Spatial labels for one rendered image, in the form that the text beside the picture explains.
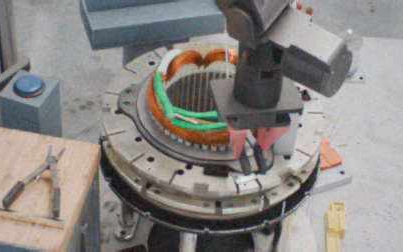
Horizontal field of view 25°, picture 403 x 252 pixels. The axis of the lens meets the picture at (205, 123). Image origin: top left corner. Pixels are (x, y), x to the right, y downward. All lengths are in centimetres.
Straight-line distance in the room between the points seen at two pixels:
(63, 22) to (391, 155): 182
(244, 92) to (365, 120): 79
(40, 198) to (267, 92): 36
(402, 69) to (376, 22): 151
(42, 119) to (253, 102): 47
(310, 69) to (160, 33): 59
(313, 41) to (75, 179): 43
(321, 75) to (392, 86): 94
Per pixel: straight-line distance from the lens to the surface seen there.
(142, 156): 122
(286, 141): 122
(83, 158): 126
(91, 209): 134
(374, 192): 166
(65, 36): 323
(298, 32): 96
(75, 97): 298
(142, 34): 151
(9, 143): 129
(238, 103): 105
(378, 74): 192
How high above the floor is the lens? 195
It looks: 42 degrees down
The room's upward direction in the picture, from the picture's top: 5 degrees clockwise
